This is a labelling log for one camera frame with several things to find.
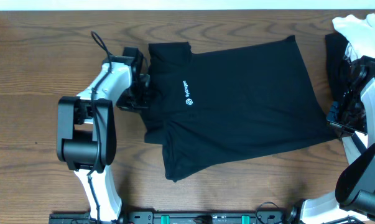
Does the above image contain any black garment in pile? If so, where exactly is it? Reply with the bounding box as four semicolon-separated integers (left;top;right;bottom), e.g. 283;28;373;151
325;32;350;101

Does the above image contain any black logo t-shirt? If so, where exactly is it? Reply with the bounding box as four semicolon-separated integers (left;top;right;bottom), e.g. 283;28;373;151
141;36;336;182

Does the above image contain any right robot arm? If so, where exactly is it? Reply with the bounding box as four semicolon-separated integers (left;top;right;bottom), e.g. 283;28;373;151
289;56;375;223

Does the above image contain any left camera cable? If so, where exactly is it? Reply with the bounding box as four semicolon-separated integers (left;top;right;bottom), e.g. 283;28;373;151
86;30;113;223

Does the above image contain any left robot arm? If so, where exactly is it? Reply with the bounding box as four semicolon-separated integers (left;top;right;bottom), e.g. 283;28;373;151
56;57;149;223

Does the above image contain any white garment pile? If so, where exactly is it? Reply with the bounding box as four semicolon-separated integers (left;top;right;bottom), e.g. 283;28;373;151
332;13;375;61

